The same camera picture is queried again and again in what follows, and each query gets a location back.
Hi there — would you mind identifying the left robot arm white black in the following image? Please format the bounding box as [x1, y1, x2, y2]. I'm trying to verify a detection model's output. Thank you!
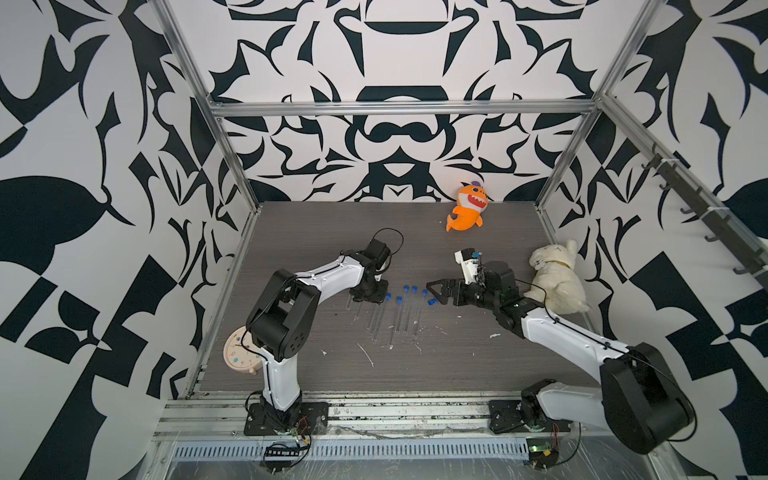
[240, 239, 393, 430]

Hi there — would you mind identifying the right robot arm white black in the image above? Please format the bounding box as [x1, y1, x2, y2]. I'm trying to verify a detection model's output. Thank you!
[426, 258, 698, 454]

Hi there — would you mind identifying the white dog plush toy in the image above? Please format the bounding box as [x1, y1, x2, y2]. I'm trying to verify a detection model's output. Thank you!
[524, 239, 590, 315]

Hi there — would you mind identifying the orange shark plush toy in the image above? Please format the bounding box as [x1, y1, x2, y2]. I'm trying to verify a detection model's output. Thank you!
[446, 181, 490, 232]

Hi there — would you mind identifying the beige round toy clock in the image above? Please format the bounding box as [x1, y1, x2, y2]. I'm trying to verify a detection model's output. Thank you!
[223, 326, 264, 375]

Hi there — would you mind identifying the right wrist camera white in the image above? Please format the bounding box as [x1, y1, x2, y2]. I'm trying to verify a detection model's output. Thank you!
[454, 248, 484, 285]

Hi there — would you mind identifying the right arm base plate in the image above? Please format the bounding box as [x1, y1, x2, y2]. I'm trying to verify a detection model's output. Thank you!
[488, 379, 570, 434]

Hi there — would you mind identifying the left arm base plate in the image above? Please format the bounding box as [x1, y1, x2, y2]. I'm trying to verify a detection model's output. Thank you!
[243, 401, 330, 437]

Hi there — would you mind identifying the black wall hook rail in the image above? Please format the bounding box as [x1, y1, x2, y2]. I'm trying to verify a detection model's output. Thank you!
[643, 142, 767, 290]

